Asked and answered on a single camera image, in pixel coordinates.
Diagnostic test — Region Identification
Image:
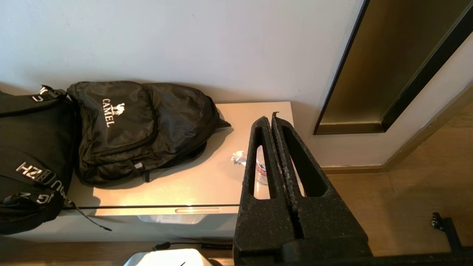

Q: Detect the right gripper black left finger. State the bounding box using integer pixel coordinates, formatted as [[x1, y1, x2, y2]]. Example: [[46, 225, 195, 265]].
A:
[[233, 116, 304, 262]]

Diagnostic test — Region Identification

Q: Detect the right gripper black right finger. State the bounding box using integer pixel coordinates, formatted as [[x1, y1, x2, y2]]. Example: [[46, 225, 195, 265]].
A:
[[272, 112, 373, 260]]

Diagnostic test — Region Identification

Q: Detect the clear bottle with red cap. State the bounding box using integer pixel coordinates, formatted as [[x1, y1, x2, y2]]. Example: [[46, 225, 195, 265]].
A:
[[256, 145, 269, 186]]

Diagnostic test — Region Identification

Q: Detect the crumpled white paper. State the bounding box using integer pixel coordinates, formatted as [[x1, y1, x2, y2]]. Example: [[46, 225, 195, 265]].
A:
[[231, 150, 247, 167]]

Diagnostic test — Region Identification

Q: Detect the beige cabinet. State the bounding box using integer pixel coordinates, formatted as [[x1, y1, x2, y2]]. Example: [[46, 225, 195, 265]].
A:
[[7, 102, 308, 242]]

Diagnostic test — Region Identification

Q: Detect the white plastic box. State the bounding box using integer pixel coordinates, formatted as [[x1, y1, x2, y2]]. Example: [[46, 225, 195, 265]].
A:
[[124, 248, 214, 266]]

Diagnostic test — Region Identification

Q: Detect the black Camel backpack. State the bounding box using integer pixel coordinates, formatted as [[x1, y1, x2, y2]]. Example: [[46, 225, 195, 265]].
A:
[[67, 81, 232, 186]]

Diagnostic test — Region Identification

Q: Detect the large black HZ backpack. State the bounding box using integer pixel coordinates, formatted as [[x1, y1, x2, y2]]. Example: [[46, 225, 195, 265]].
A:
[[0, 86, 112, 235]]

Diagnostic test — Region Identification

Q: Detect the black metal bracket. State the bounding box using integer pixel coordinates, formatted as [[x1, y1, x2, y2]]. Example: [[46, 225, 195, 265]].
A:
[[431, 212, 463, 255]]

